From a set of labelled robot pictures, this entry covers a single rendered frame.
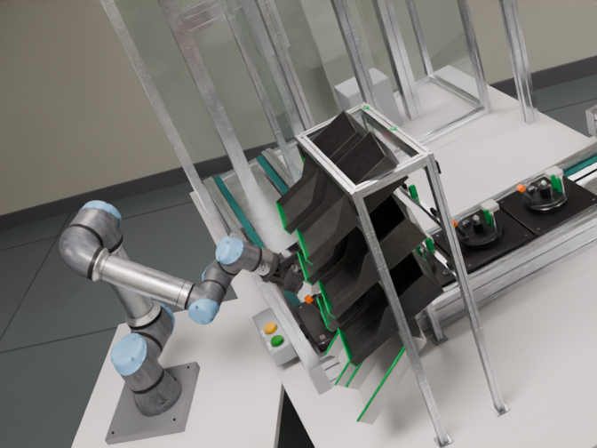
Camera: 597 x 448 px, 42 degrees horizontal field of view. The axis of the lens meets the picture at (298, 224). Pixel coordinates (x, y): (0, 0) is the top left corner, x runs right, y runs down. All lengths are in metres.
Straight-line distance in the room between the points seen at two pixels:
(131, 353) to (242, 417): 0.38
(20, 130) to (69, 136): 0.35
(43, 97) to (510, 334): 4.08
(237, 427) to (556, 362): 0.92
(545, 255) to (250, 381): 0.98
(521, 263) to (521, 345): 0.28
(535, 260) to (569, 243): 0.12
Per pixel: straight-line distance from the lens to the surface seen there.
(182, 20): 2.99
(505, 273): 2.38
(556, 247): 2.44
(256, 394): 2.40
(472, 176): 2.96
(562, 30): 5.16
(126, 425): 2.52
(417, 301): 1.79
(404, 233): 1.67
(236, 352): 2.57
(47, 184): 6.03
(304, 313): 2.41
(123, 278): 2.14
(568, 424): 2.06
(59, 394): 4.39
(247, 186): 3.26
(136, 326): 2.44
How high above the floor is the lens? 2.47
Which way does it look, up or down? 32 degrees down
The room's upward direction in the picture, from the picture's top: 23 degrees counter-clockwise
